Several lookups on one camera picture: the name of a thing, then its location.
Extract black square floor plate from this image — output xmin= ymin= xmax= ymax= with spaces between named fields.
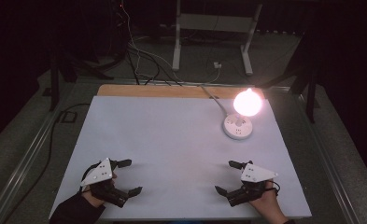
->
xmin=57 ymin=110 xmax=78 ymax=124

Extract white metal stand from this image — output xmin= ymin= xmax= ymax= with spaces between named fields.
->
xmin=171 ymin=0 xmax=263 ymax=77

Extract white power cable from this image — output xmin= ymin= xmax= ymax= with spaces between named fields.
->
xmin=199 ymin=84 xmax=231 ymax=118

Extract long black floor cable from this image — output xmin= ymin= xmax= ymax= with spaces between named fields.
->
xmin=3 ymin=102 xmax=92 ymax=224

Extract black floor cables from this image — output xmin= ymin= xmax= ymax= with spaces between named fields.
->
xmin=125 ymin=46 xmax=183 ymax=87

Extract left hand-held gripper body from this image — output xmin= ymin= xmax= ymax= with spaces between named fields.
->
xmin=79 ymin=157 xmax=130 ymax=209

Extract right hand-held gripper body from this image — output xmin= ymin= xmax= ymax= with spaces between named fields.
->
xmin=226 ymin=161 xmax=280 ymax=208

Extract thin white cable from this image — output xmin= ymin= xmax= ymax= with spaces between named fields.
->
xmin=119 ymin=0 xmax=180 ymax=82

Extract round white socket base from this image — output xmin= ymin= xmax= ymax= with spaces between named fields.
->
xmin=222 ymin=113 xmax=254 ymax=141

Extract person's left hand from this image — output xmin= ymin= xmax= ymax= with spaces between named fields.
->
xmin=81 ymin=189 xmax=106 ymax=209

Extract black metal stand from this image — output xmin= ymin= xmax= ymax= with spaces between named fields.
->
xmin=255 ymin=31 xmax=318 ymax=124
xmin=48 ymin=40 xmax=114 ymax=112

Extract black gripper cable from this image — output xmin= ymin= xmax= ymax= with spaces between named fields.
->
xmin=271 ymin=180 xmax=281 ymax=198

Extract person's right hand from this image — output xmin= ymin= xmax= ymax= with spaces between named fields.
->
xmin=247 ymin=180 xmax=289 ymax=224

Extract metal floor rail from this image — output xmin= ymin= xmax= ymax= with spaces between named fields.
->
xmin=0 ymin=83 xmax=77 ymax=224
xmin=290 ymin=89 xmax=360 ymax=224

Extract glowing round light bulb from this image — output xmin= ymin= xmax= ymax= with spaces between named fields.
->
xmin=233 ymin=87 xmax=263 ymax=118

